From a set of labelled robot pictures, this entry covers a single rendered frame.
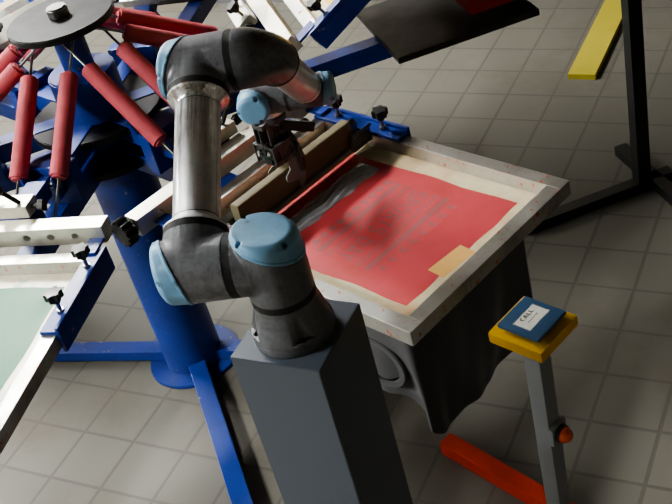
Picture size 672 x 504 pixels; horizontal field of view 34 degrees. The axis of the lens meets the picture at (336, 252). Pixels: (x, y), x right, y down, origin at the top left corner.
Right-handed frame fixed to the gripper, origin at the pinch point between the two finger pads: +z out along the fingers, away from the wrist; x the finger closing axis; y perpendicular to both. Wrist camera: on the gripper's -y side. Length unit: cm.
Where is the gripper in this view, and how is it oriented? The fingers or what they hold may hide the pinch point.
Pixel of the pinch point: (296, 178)
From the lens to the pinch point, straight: 273.1
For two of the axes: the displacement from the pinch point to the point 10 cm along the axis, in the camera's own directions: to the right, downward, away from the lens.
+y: -6.6, 5.6, -5.0
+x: 7.2, 2.8, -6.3
